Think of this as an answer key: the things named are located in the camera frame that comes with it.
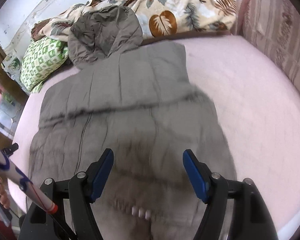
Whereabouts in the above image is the grey puffer jacket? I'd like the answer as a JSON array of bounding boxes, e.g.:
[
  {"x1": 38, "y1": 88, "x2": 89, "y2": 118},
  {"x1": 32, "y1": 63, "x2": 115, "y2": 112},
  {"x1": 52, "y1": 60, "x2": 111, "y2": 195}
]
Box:
[{"x1": 25, "y1": 5, "x2": 238, "y2": 240}]

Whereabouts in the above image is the wooden framed window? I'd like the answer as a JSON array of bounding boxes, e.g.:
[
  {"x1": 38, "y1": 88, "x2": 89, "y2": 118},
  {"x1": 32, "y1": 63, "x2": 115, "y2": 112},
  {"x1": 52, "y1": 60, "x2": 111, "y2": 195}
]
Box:
[{"x1": 0, "y1": 27, "x2": 30, "y2": 140}]

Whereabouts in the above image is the pink bed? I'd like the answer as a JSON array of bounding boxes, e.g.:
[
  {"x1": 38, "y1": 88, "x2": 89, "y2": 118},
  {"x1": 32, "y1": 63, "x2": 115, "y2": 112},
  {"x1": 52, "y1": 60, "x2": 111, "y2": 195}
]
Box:
[{"x1": 6, "y1": 34, "x2": 300, "y2": 235}]

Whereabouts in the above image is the small black object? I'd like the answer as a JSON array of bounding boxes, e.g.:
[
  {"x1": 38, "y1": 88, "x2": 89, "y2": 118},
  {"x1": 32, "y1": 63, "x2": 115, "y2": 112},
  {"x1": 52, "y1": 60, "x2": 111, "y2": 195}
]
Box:
[{"x1": 2, "y1": 143, "x2": 19, "y2": 156}]

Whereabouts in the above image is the pink striped headboard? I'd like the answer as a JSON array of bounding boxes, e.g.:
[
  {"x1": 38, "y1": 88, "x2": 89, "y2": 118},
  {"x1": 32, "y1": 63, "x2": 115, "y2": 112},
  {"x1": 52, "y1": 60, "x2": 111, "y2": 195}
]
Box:
[{"x1": 230, "y1": 0, "x2": 300, "y2": 100}]

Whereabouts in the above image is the leaf print blanket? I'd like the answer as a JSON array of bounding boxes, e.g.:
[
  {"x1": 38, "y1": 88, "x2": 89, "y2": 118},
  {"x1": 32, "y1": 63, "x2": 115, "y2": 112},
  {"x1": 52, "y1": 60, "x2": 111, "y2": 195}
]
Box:
[{"x1": 31, "y1": 0, "x2": 238, "y2": 40}]

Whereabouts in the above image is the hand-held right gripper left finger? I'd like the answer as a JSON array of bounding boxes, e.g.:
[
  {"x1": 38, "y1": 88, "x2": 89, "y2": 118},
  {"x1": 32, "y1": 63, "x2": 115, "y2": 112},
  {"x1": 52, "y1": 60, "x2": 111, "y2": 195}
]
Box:
[{"x1": 19, "y1": 148, "x2": 115, "y2": 240}]

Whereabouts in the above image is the green patterned pillow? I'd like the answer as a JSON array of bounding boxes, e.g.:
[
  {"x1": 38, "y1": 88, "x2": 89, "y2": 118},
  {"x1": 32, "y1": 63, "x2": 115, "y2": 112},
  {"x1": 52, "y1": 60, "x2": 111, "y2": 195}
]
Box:
[{"x1": 20, "y1": 36, "x2": 70, "y2": 93}]

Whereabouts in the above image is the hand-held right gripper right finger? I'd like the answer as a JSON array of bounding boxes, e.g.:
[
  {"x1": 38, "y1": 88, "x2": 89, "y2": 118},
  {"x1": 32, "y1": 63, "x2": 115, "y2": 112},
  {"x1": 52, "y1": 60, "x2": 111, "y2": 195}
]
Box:
[{"x1": 182, "y1": 149, "x2": 278, "y2": 240}]

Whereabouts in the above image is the white tube with blue marks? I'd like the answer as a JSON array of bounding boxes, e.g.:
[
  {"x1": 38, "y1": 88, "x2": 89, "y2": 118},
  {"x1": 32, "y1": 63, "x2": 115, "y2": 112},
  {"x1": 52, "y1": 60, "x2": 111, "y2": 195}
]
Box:
[{"x1": 0, "y1": 137, "x2": 58, "y2": 214}]

